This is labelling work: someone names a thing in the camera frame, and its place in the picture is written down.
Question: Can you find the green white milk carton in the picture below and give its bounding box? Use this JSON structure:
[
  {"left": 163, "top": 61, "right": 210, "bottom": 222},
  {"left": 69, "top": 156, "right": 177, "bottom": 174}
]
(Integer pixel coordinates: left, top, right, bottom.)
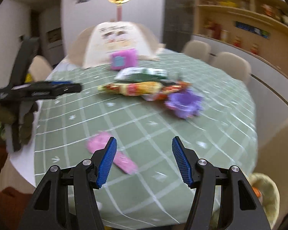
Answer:
[{"left": 114, "top": 67, "right": 168, "bottom": 83}]

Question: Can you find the wooden wall shelf unit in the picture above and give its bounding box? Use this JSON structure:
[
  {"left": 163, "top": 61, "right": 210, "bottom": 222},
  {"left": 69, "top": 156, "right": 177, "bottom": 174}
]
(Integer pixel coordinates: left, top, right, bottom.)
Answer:
[{"left": 194, "top": 0, "right": 288, "bottom": 78}]

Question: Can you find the purple plastic toy container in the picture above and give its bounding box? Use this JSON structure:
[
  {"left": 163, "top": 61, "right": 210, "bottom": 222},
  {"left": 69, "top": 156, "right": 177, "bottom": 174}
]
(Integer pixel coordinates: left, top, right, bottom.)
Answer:
[{"left": 165, "top": 89, "right": 203, "bottom": 119}]

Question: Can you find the beige chair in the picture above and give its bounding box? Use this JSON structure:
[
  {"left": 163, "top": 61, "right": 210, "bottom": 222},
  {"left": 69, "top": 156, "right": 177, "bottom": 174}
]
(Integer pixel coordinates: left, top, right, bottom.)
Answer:
[
  {"left": 254, "top": 118, "right": 288, "bottom": 222},
  {"left": 182, "top": 40, "right": 211, "bottom": 62},
  {"left": 212, "top": 52, "right": 251, "bottom": 85}
]

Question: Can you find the beige chair far left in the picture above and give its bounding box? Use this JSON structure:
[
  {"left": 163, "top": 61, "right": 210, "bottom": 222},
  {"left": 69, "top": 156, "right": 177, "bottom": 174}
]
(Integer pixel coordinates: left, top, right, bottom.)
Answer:
[{"left": 182, "top": 40, "right": 211, "bottom": 62}]

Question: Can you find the pink toy suitcase box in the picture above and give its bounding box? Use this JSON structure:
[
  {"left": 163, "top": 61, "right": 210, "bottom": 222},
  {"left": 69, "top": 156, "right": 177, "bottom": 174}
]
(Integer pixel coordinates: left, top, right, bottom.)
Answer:
[{"left": 110, "top": 48, "right": 138, "bottom": 71}]

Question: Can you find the beige chair near right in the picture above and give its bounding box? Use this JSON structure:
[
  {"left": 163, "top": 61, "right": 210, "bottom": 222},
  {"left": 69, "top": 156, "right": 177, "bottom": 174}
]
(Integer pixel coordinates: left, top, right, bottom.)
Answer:
[{"left": 254, "top": 118, "right": 288, "bottom": 222}]

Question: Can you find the beige cartoon food cover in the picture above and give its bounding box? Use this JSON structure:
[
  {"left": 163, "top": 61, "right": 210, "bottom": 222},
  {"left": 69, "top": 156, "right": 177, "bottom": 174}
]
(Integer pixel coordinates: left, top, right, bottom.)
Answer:
[{"left": 66, "top": 21, "right": 165, "bottom": 69}]

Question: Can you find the green grid tablecloth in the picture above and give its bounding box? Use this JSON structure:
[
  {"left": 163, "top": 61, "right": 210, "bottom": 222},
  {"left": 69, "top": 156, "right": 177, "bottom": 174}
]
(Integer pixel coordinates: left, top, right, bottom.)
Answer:
[{"left": 34, "top": 53, "right": 257, "bottom": 229}]

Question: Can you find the pink toy comb wrapper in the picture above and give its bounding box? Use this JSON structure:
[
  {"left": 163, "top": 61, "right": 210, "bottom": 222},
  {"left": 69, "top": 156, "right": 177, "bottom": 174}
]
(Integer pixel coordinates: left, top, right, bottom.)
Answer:
[{"left": 86, "top": 131, "right": 139, "bottom": 175}]

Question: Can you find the red gold snack wrapper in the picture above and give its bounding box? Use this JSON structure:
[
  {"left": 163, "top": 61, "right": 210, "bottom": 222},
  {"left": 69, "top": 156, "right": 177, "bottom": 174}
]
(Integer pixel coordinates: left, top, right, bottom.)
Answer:
[{"left": 98, "top": 81, "right": 191, "bottom": 101}]

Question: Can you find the beige chair middle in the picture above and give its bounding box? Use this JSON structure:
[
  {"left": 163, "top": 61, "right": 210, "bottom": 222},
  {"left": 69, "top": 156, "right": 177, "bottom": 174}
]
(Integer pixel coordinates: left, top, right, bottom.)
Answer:
[{"left": 212, "top": 52, "right": 251, "bottom": 85}]

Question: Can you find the wicker trash basket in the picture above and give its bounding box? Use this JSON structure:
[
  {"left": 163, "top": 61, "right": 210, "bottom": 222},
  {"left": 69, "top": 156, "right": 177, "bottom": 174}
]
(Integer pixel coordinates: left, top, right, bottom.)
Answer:
[{"left": 247, "top": 173, "right": 280, "bottom": 229}]

